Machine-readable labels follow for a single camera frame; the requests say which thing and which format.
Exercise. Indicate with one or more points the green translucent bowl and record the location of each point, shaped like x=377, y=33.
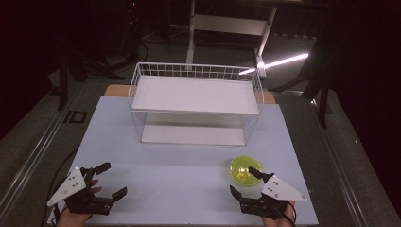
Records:
x=240, y=170

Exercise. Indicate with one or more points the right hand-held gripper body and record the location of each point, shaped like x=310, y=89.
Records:
x=280, y=190

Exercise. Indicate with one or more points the metal floor rail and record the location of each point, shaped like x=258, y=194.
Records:
x=340, y=164
x=34, y=157

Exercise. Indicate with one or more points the black stand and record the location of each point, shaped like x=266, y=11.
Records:
x=63, y=82
x=323, y=94

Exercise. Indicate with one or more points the light blue table mat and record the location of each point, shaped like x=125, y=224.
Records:
x=176, y=170

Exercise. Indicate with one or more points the person's right hand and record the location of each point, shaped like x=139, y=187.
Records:
x=280, y=223

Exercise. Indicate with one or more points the white metal stand frame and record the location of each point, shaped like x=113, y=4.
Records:
x=230, y=24

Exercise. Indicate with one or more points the person's left hand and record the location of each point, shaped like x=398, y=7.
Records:
x=72, y=220

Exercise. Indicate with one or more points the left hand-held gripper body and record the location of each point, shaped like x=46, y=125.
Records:
x=73, y=189

